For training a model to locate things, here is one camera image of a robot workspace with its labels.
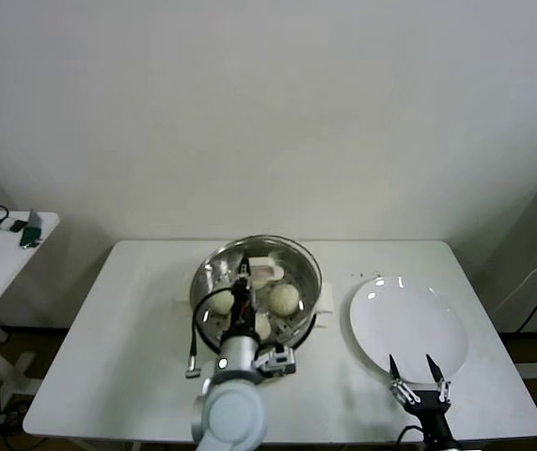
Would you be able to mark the perforated steel steamer basket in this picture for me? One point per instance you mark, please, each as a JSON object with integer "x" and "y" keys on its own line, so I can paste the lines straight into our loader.
{"x": 211, "y": 272}

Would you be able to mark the round glass pot lid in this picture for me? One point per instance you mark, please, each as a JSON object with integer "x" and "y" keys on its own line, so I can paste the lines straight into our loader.
{"x": 296, "y": 263}

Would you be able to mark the white round plate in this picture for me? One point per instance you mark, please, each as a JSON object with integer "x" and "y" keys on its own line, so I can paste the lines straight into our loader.
{"x": 409, "y": 319}

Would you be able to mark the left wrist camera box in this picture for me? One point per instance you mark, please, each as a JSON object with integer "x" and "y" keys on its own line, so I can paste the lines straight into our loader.
{"x": 277, "y": 362}

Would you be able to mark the green flat item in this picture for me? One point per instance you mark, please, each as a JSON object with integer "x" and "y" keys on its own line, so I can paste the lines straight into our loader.
{"x": 30, "y": 236}

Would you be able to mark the white steamed baozi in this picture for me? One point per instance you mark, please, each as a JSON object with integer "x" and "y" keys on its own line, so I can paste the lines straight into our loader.
{"x": 283, "y": 300}
{"x": 264, "y": 326}
{"x": 220, "y": 301}
{"x": 260, "y": 283}

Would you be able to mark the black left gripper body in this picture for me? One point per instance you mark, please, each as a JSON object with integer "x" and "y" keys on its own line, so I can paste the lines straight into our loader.
{"x": 244, "y": 307}

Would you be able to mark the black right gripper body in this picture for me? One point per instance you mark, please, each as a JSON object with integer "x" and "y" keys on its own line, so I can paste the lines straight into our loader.
{"x": 430, "y": 411}

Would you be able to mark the grey card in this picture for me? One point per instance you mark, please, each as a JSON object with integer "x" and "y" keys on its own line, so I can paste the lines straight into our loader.
{"x": 34, "y": 218}

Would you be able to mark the small black phone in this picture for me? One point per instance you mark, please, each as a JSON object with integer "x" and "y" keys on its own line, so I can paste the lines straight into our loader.
{"x": 16, "y": 226}

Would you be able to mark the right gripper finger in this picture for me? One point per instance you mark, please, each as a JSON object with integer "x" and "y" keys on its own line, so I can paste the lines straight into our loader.
{"x": 436, "y": 376}
{"x": 397, "y": 376}

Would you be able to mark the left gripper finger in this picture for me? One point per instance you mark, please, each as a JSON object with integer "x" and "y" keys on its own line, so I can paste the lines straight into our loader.
{"x": 241, "y": 268}
{"x": 249, "y": 270}

